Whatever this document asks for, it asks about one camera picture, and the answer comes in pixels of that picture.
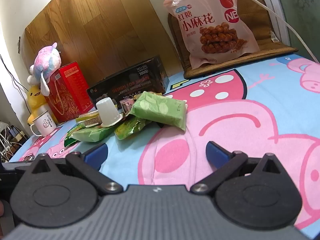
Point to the cartoon printed bed sheet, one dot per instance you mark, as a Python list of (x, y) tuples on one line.
[(250, 110)]

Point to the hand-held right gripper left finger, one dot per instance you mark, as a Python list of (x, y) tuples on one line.
[(96, 153)]

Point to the small pink packet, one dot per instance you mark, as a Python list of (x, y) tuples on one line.
[(126, 105)]

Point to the yellow plush duck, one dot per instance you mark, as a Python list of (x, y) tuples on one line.
[(36, 100)]

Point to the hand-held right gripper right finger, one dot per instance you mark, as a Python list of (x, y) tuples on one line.
[(216, 155)]

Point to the white enamel mug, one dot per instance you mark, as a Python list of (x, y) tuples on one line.
[(46, 125)]

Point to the green leaf print packet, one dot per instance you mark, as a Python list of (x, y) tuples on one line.
[(160, 110)]

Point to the dark green panel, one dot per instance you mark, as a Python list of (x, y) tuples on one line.
[(300, 12)]

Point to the white jelly cup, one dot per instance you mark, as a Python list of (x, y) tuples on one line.
[(107, 112)]

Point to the red gift box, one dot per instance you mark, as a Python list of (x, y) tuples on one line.
[(70, 90)]

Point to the large pink snack bag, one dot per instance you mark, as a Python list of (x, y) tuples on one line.
[(212, 30)]

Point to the clear brown snack bar packet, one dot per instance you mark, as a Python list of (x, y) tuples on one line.
[(90, 120)]

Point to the wooden board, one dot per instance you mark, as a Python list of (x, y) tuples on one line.
[(100, 17)]

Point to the dark green snack packet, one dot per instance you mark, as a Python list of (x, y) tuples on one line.
[(68, 140)]

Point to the yellow green snack packet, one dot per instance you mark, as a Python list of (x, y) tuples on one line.
[(127, 129)]

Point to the light green packet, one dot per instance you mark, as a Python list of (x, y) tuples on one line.
[(90, 134)]

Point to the pastel plush toy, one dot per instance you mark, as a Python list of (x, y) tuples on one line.
[(46, 60)]

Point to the black cardboard box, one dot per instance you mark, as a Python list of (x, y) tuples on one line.
[(135, 80)]

